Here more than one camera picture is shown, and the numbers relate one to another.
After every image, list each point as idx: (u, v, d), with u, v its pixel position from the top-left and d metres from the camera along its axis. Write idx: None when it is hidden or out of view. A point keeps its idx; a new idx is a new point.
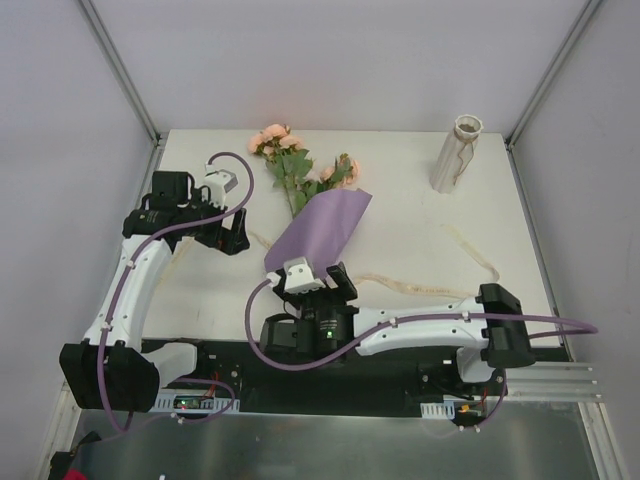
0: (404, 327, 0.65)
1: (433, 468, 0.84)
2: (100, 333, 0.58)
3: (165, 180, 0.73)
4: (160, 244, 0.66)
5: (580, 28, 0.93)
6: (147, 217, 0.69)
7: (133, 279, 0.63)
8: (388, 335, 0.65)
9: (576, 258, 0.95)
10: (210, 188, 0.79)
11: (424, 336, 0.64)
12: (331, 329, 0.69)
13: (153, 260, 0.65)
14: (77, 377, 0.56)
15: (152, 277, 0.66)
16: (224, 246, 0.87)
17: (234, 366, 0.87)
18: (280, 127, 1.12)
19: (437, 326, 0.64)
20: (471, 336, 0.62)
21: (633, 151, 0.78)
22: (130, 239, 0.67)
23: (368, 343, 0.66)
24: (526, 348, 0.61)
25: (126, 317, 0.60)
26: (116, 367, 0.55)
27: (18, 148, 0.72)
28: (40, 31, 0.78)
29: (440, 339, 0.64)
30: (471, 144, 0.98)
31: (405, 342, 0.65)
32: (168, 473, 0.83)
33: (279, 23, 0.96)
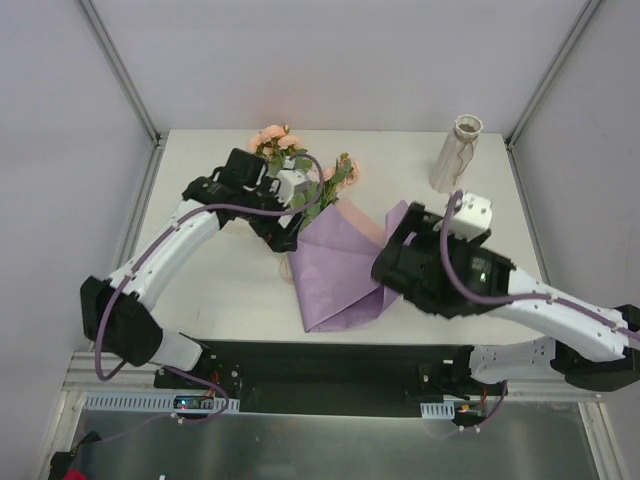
0: (560, 307, 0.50)
1: (433, 468, 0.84)
2: (122, 279, 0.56)
3: (241, 161, 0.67)
4: (212, 217, 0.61)
5: (581, 27, 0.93)
6: (209, 188, 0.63)
7: (172, 238, 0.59)
8: (540, 307, 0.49)
9: (576, 259, 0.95)
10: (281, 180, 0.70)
11: (568, 327, 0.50)
12: (485, 272, 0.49)
13: (197, 229, 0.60)
14: (88, 312, 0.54)
15: (189, 246, 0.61)
16: (272, 241, 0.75)
17: (235, 366, 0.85)
18: (277, 128, 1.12)
19: (586, 321, 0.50)
20: (613, 349, 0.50)
21: (633, 151, 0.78)
22: (186, 203, 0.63)
23: (516, 306, 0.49)
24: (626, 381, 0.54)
25: (151, 274, 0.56)
26: (123, 317, 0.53)
27: (17, 148, 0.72)
28: (39, 31, 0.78)
29: (578, 337, 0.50)
30: (472, 145, 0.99)
31: (544, 324, 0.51)
32: (168, 473, 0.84)
33: (279, 24, 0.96)
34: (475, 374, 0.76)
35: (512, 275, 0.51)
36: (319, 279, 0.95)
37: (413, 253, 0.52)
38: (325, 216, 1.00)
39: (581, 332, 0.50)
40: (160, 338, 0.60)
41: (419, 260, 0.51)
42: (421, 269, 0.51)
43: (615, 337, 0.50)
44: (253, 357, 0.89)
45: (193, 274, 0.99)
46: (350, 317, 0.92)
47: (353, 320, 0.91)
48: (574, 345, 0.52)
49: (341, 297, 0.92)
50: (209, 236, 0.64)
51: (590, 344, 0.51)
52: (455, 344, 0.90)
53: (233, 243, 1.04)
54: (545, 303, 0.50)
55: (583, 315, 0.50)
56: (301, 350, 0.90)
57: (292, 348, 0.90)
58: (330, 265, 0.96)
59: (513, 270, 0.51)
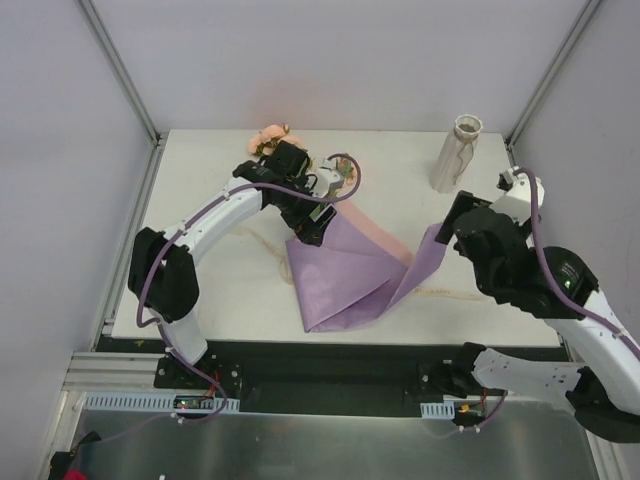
0: (620, 344, 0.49)
1: (433, 468, 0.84)
2: (175, 232, 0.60)
3: (288, 151, 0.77)
4: (257, 195, 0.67)
5: (581, 27, 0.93)
6: (259, 169, 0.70)
7: (223, 206, 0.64)
8: (603, 337, 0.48)
9: (576, 259, 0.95)
10: (317, 179, 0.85)
11: (617, 365, 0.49)
12: (570, 280, 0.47)
13: (244, 203, 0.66)
14: (139, 256, 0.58)
15: (233, 218, 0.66)
16: (301, 231, 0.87)
17: (234, 366, 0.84)
18: (277, 128, 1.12)
19: (633, 365, 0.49)
20: None
21: (633, 151, 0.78)
22: (235, 179, 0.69)
23: (585, 324, 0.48)
24: None
25: (200, 233, 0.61)
26: (172, 261, 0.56)
27: (17, 148, 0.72)
28: (39, 32, 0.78)
29: (619, 377, 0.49)
30: (472, 144, 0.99)
31: (597, 354, 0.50)
32: (168, 473, 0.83)
33: (279, 24, 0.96)
34: (474, 372, 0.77)
35: (593, 296, 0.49)
36: (320, 279, 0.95)
37: (507, 231, 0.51)
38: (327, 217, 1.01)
39: (626, 376, 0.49)
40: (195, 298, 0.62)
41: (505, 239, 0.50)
42: (510, 247, 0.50)
43: None
44: (254, 356, 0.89)
45: None
46: (351, 317, 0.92)
47: (354, 320, 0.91)
48: (609, 383, 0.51)
49: (342, 297, 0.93)
50: (248, 212, 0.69)
51: (627, 388, 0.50)
52: (455, 344, 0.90)
53: (233, 242, 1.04)
54: (610, 335, 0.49)
55: (634, 361, 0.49)
56: (302, 350, 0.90)
57: (292, 348, 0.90)
58: (331, 264, 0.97)
59: (595, 292, 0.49)
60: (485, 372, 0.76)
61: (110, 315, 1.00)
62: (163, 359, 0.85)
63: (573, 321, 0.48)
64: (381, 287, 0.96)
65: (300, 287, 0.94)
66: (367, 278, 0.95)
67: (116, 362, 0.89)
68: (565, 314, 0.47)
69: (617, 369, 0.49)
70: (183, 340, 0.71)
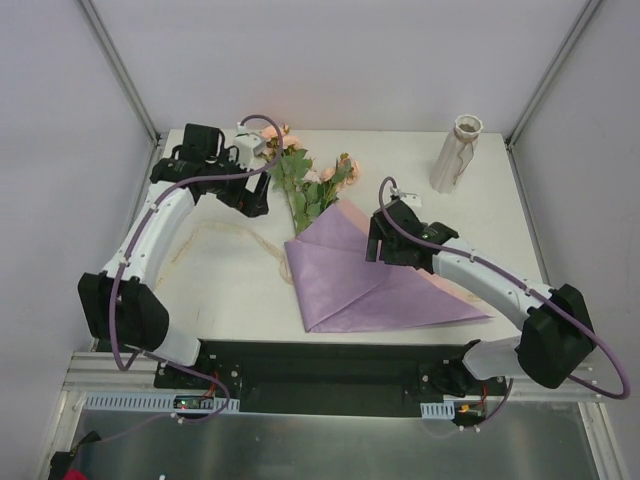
0: (480, 266, 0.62)
1: (433, 468, 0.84)
2: (117, 267, 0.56)
3: (196, 134, 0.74)
4: (184, 192, 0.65)
5: (581, 26, 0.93)
6: (176, 165, 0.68)
7: (154, 220, 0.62)
8: (461, 263, 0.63)
9: (576, 259, 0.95)
10: (238, 147, 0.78)
11: (481, 282, 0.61)
12: (429, 234, 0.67)
13: (175, 207, 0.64)
14: (92, 305, 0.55)
15: (171, 225, 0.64)
16: (244, 208, 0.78)
17: (234, 366, 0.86)
18: (276, 128, 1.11)
19: (502, 282, 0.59)
20: (518, 305, 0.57)
21: (633, 151, 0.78)
22: (155, 184, 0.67)
23: (443, 256, 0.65)
24: (558, 361, 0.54)
25: (144, 257, 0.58)
26: (130, 300, 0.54)
27: (17, 148, 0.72)
28: (39, 32, 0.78)
29: (495, 294, 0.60)
30: (472, 144, 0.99)
31: (469, 278, 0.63)
32: (168, 473, 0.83)
33: (279, 24, 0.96)
34: (466, 360, 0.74)
35: (454, 239, 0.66)
36: (319, 278, 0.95)
37: (405, 208, 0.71)
38: (327, 218, 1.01)
39: (491, 288, 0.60)
40: (166, 316, 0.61)
41: (406, 214, 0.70)
42: (404, 223, 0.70)
43: (525, 298, 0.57)
44: (255, 357, 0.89)
45: (194, 274, 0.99)
46: (352, 318, 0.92)
47: (356, 321, 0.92)
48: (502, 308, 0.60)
49: (343, 297, 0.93)
50: (184, 207, 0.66)
51: (506, 303, 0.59)
52: (455, 344, 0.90)
53: (233, 242, 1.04)
54: (468, 261, 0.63)
55: (498, 275, 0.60)
56: (303, 351, 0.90)
57: (292, 348, 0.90)
58: (330, 264, 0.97)
59: (456, 237, 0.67)
60: (475, 360, 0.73)
61: None
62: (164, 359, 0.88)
63: (435, 256, 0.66)
64: (382, 286, 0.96)
65: (300, 287, 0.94)
66: (368, 277, 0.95)
67: (116, 362, 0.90)
68: (430, 255, 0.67)
69: (485, 285, 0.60)
70: (171, 352, 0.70)
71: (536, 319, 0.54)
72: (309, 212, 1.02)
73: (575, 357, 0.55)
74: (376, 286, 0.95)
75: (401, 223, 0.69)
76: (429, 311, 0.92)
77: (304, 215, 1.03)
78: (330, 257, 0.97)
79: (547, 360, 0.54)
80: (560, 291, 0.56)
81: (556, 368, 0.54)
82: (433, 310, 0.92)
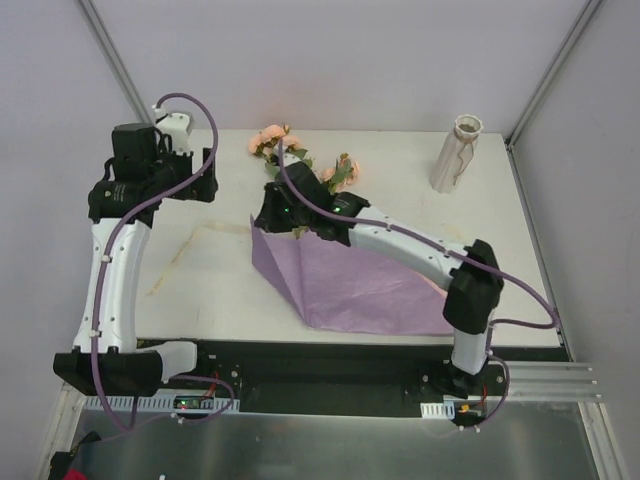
0: (398, 235, 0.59)
1: (434, 468, 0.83)
2: (89, 341, 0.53)
3: (125, 142, 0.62)
4: (135, 226, 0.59)
5: (581, 26, 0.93)
6: (114, 193, 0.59)
7: (113, 274, 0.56)
8: (378, 234, 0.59)
9: (576, 259, 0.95)
10: (171, 135, 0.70)
11: (403, 252, 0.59)
12: (341, 206, 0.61)
13: (130, 248, 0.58)
14: (77, 381, 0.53)
15: (132, 268, 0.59)
16: (201, 196, 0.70)
17: (235, 366, 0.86)
18: (278, 128, 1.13)
19: (420, 247, 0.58)
20: (441, 271, 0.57)
21: (633, 150, 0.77)
22: (99, 226, 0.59)
23: (358, 229, 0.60)
24: (482, 309, 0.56)
25: (114, 320, 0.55)
26: (115, 372, 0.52)
27: (18, 148, 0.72)
28: (38, 31, 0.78)
29: (417, 261, 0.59)
30: (472, 144, 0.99)
31: (389, 248, 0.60)
32: (168, 473, 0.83)
33: (279, 23, 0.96)
34: (456, 360, 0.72)
35: (367, 208, 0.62)
36: (318, 262, 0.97)
37: (312, 176, 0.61)
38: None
39: (415, 257, 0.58)
40: (155, 357, 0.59)
41: (314, 184, 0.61)
42: (313, 194, 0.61)
43: (447, 261, 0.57)
44: (254, 356, 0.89)
45: (193, 274, 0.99)
46: (353, 318, 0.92)
47: (357, 321, 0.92)
48: (426, 275, 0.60)
49: (341, 295, 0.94)
50: (142, 235, 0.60)
51: (430, 269, 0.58)
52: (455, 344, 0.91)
53: (233, 242, 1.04)
54: (385, 230, 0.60)
55: (417, 241, 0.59)
56: (303, 351, 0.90)
57: (293, 348, 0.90)
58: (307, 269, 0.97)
59: (368, 207, 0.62)
60: (464, 358, 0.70)
61: None
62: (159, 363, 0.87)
63: (350, 230, 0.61)
64: (386, 290, 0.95)
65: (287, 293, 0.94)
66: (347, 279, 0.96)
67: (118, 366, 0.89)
68: (345, 229, 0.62)
69: (406, 254, 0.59)
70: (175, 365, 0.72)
71: (457, 280, 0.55)
72: None
73: (493, 298, 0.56)
74: (378, 288, 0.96)
75: (310, 197, 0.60)
76: (429, 318, 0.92)
77: None
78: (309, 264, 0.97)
79: (472, 311, 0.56)
80: (473, 247, 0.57)
81: (479, 316, 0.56)
82: (433, 317, 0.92)
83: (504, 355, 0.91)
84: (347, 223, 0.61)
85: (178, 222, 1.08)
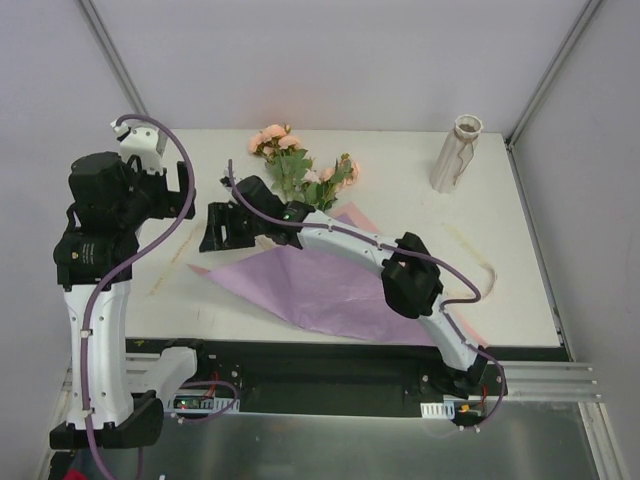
0: (339, 233, 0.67)
1: (434, 468, 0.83)
2: (83, 418, 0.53)
3: (87, 193, 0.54)
4: (112, 292, 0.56)
5: (581, 25, 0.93)
6: (81, 254, 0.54)
7: (96, 346, 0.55)
8: (321, 234, 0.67)
9: (576, 259, 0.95)
10: (139, 157, 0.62)
11: (343, 248, 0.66)
12: (288, 214, 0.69)
13: (110, 315, 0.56)
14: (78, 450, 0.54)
15: (116, 333, 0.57)
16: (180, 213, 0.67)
17: (235, 366, 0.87)
18: (279, 128, 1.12)
19: (356, 243, 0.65)
20: (373, 261, 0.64)
21: (633, 151, 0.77)
22: (71, 294, 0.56)
23: (305, 232, 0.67)
24: (417, 296, 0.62)
25: (105, 394, 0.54)
26: (113, 444, 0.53)
27: (18, 148, 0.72)
28: (38, 31, 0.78)
29: (355, 256, 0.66)
30: (471, 145, 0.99)
31: (331, 247, 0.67)
32: (168, 473, 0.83)
33: (278, 23, 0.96)
34: (448, 361, 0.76)
35: (314, 213, 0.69)
36: (311, 267, 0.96)
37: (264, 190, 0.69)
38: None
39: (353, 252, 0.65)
40: (156, 407, 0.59)
41: (266, 196, 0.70)
42: (266, 203, 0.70)
43: (379, 252, 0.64)
44: (254, 356, 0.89)
45: (193, 274, 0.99)
46: (345, 322, 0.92)
47: (346, 326, 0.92)
48: (366, 268, 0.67)
49: (332, 300, 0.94)
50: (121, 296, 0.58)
51: (366, 261, 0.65)
52: None
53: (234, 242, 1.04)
54: (327, 231, 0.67)
55: (354, 237, 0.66)
56: (303, 351, 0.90)
57: (293, 348, 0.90)
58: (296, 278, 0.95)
59: (314, 211, 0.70)
60: (454, 356, 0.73)
61: None
62: None
63: (298, 234, 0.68)
64: (381, 296, 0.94)
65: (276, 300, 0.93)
66: (337, 288, 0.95)
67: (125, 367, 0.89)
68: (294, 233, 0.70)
69: (345, 250, 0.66)
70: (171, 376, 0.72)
71: (391, 269, 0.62)
72: None
73: (427, 285, 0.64)
74: (373, 294, 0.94)
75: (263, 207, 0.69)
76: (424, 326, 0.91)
77: None
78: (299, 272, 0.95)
79: (410, 300, 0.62)
80: (402, 239, 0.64)
81: (416, 303, 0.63)
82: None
83: (504, 355, 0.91)
84: (295, 229, 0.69)
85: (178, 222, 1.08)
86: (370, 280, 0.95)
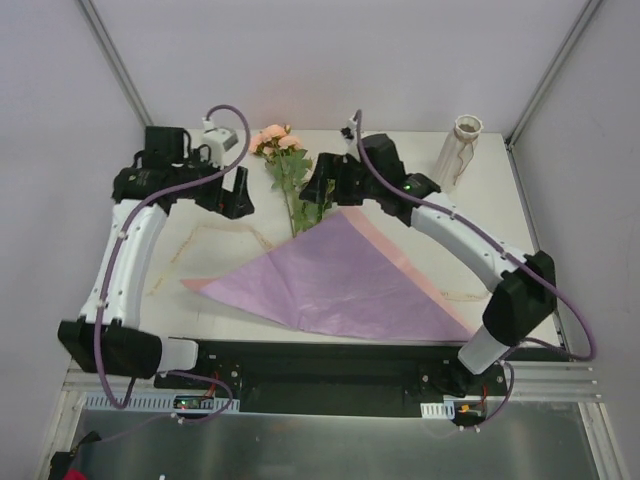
0: (461, 227, 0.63)
1: (434, 468, 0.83)
2: (95, 310, 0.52)
3: (158, 138, 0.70)
4: (154, 209, 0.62)
5: (580, 26, 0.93)
6: (137, 178, 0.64)
7: (127, 248, 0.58)
8: (441, 220, 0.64)
9: (577, 259, 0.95)
10: (209, 146, 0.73)
11: (463, 242, 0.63)
12: (411, 186, 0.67)
13: (145, 229, 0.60)
14: (79, 351, 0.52)
15: (144, 250, 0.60)
16: (225, 210, 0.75)
17: (235, 366, 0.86)
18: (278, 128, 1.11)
19: (478, 243, 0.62)
20: (492, 268, 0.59)
21: (633, 150, 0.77)
22: (120, 205, 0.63)
23: (423, 211, 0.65)
24: (522, 322, 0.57)
25: (121, 293, 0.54)
26: (117, 346, 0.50)
27: (19, 149, 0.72)
28: (38, 32, 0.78)
29: (470, 252, 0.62)
30: (471, 145, 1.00)
31: (444, 235, 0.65)
32: (168, 473, 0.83)
33: (278, 24, 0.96)
34: (464, 353, 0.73)
35: (436, 193, 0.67)
36: (306, 270, 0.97)
37: (393, 153, 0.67)
38: (330, 223, 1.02)
39: (472, 249, 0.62)
40: (155, 340, 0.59)
41: (391, 159, 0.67)
42: (389, 167, 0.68)
43: (500, 261, 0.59)
44: (254, 356, 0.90)
45: (195, 273, 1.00)
46: (343, 322, 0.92)
47: (347, 325, 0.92)
48: (477, 268, 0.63)
49: (333, 298, 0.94)
50: (154, 223, 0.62)
51: (481, 263, 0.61)
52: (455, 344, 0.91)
53: (233, 241, 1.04)
54: (448, 218, 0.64)
55: (478, 237, 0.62)
56: (303, 350, 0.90)
57: (293, 348, 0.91)
58: (294, 278, 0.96)
59: (438, 193, 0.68)
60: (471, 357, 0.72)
61: None
62: None
63: (414, 209, 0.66)
64: (379, 295, 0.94)
65: (272, 300, 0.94)
66: (334, 289, 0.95)
67: None
68: (409, 207, 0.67)
69: (462, 243, 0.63)
70: (173, 361, 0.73)
71: (508, 283, 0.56)
72: (309, 212, 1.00)
73: (537, 315, 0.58)
74: (370, 292, 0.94)
75: (384, 170, 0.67)
76: (423, 324, 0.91)
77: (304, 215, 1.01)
78: (297, 273, 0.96)
79: (513, 323, 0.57)
80: (533, 257, 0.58)
81: (519, 329, 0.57)
82: (427, 324, 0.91)
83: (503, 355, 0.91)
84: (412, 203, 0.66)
85: (178, 222, 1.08)
86: (367, 283, 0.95)
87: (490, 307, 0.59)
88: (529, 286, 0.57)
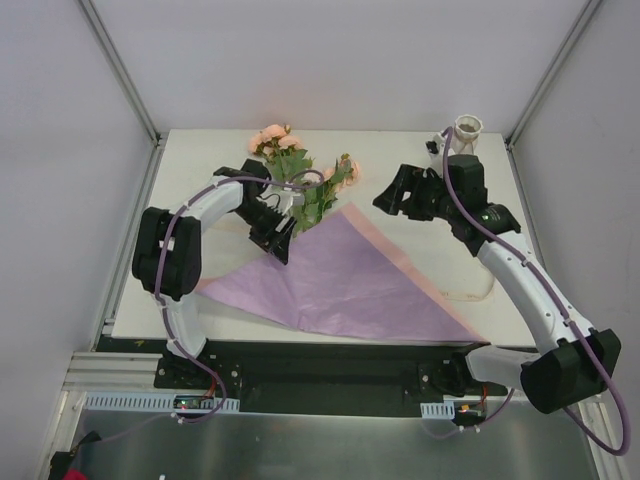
0: (529, 276, 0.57)
1: (433, 468, 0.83)
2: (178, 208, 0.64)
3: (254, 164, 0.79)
4: (239, 187, 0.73)
5: (581, 26, 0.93)
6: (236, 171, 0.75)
7: (214, 192, 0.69)
8: (510, 262, 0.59)
9: (577, 259, 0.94)
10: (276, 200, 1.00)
11: (524, 291, 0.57)
12: (489, 216, 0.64)
13: (232, 190, 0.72)
14: (146, 236, 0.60)
15: (221, 204, 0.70)
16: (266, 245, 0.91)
17: (235, 366, 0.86)
18: (279, 128, 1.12)
19: (544, 299, 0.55)
20: (548, 329, 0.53)
21: (633, 150, 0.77)
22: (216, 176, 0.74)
23: (494, 247, 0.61)
24: (562, 392, 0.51)
25: (201, 210, 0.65)
26: (182, 238, 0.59)
27: (18, 149, 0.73)
28: (39, 32, 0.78)
29: (530, 307, 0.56)
30: (471, 145, 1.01)
31: (509, 280, 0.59)
32: (168, 473, 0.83)
33: (278, 24, 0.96)
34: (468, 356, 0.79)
35: (511, 233, 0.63)
36: (304, 270, 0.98)
37: (480, 177, 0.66)
38: (329, 224, 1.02)
39: (534, 302, 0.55)
40: (196, 275, 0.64)
41: (476, 184, 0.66)
42: (471, 192, 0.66)
43: (558, 324, 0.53)
44: (253, 356, 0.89)
45: None
46: (344, 321, 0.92)
47: (346, 325, 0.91)
48: (530, 324, 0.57)
49: (333, 298, 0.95)
50: (228, 209, 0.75)
51: (538, 322, 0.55)
52: (455, 344, 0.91)
53: (234, 242, 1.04)
54: (519, 263, 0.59)
55: (544, 291, 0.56)
56: (302, 350, 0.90)
57: (293, 348, 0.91)
58: (294, 279, 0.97)
59: (516, 231, 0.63)
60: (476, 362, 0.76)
61: (110, 315, 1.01)
62: (163, 359, 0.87)
63: (486, 242, 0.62)
64: (380, 294, 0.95)
65: (272, 300, 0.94)
66: (335, 289, 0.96)
67: (126, 370, 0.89)
68: (481, 238, 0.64)
69: (524, 293, 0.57)
70: (185, 329, 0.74)
71: (563, 351, 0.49)
72: (309, 211, 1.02)
73: (580, 389, 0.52)
74: (371, 291, 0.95)
75: (468, 193, 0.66)
76: (423, 324, 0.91)
77: (304, 214, 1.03)
78: (297, 273, 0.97)
79: (553, 389, 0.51)
80: (600, 335, 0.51)
81: (557, 396, 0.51)
82: (427, 324, 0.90)
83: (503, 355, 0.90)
84: (484, 235, 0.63)
85: None
86: (367, 282, 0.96)
87: (535, 363, 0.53)
88: (583, 362, 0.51)
